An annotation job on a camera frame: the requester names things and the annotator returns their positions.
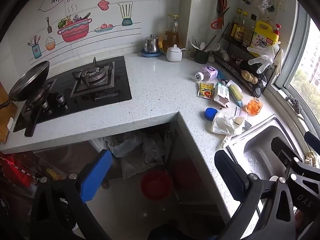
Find yellow sauce packet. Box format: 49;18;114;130
197;81;215;100

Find black wire rack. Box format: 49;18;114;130
214;22;282;98

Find orange-handled scissors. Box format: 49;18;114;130
211;7;230;30

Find dark brown lump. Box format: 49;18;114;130
240;61;258;72

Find orange wrapper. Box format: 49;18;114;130
245;97;263;116

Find hanging clear plastic bag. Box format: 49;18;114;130
250;0;272;13

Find white rag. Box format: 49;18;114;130
274;48;284;77

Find black frying pan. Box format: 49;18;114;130
0;60;50;109

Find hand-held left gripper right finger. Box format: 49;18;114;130
214;150;297;240

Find steel sink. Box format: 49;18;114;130
226;114;310;220

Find kitchen wall decal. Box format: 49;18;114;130
26;0;143;62

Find small carton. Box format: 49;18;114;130
213;82;230;107

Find glass oil jar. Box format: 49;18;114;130
162;14;180;53

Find crumpled white plastic bag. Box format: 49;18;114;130
141;132;165;164

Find dark mug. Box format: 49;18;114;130
189;49;209;65

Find white paper wrapper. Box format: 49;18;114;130
234;106;247;118

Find purple-label plastic bottle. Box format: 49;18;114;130
195;66;218;81

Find window frame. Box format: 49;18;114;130
274;0;320;133

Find cream cloth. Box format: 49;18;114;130
305;151;320;167

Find yellow detergent jug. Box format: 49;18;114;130
251;20;280;53

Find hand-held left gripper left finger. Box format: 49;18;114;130
30;149;113;240

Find steel teapot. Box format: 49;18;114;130
144;34;159;53

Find white ceramic sugar pot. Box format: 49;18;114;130
166;44;187;62

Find ginger root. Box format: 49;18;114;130
241;70;258;84

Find red printed bag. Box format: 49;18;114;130
0;152;38;188

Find embossed metal cabinet panel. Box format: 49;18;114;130
164;124;227;220

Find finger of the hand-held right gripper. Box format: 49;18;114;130
304;131;320;148
271;137;320;209

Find black glass gas hob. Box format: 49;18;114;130
13;55;132;137

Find red-handled scissors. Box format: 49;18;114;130
217;0;228;14

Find cast-iron pan support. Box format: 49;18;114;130
72;57;114;85

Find scrub brush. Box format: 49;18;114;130
229;84;244;108

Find blue tray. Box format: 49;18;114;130
140;49;162;57

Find translucent woven bag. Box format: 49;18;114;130
120;152;160;180

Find blue lid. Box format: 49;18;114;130
204;107;218;120

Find red bucket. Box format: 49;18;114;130
140;170;174;201

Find crumpled white plastic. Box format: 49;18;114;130
210;111;247;148

